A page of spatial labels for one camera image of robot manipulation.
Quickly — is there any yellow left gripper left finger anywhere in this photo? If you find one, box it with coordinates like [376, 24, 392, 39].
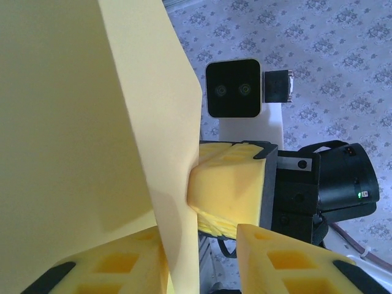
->
[20, 225, 172, 294]

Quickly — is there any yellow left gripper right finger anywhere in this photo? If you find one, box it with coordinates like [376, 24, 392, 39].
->
[236, 222, 385, 294]

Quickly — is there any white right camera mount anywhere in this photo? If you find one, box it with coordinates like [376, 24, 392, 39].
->
[219, 102, 284, 151]

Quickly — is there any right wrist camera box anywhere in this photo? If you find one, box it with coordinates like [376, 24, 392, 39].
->
[205, 57, 263, 119]

